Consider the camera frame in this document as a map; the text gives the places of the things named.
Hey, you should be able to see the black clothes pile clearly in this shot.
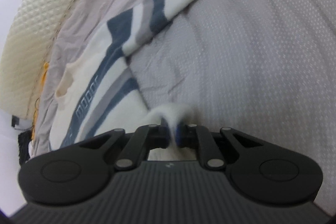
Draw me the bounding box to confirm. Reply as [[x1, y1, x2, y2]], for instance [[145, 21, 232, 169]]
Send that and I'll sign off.
[[18, 130, 32, 166]]

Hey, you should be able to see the grey bed sheet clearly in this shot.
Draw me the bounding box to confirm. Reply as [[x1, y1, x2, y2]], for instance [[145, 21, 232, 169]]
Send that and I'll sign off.
[[30, 0, 335, 214]]

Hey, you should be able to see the cream quilted mattress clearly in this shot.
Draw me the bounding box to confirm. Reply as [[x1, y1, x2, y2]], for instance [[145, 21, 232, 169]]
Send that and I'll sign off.
[[1, 0, 78, 119]]

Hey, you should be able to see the black wall socket left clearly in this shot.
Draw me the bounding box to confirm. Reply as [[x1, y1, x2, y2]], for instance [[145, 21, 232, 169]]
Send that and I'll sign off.
[[11, 115, 21, 130]]

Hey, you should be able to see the yellow cloth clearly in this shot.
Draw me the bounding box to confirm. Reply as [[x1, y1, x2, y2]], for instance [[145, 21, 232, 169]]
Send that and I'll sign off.
[[31, 62, 50, 140]]

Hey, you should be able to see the white fleece striped sweater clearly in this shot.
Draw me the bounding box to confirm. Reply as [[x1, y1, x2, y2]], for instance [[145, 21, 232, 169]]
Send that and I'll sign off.
[[49, 0, 194, 151]]

